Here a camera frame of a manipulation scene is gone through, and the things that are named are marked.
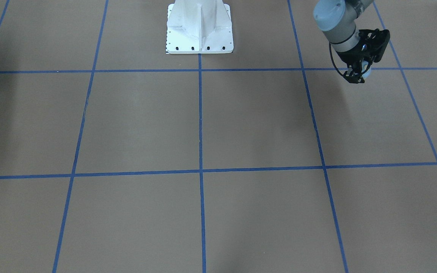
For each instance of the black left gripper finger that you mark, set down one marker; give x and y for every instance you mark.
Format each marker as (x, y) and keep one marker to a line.
(353, 76)

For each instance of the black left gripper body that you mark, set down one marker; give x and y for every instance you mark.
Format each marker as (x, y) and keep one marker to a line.
(352, 58)

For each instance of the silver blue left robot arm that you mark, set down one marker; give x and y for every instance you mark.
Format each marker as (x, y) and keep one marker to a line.
(357, 48)

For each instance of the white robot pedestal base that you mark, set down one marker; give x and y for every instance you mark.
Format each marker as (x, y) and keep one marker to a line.
(199, 27)

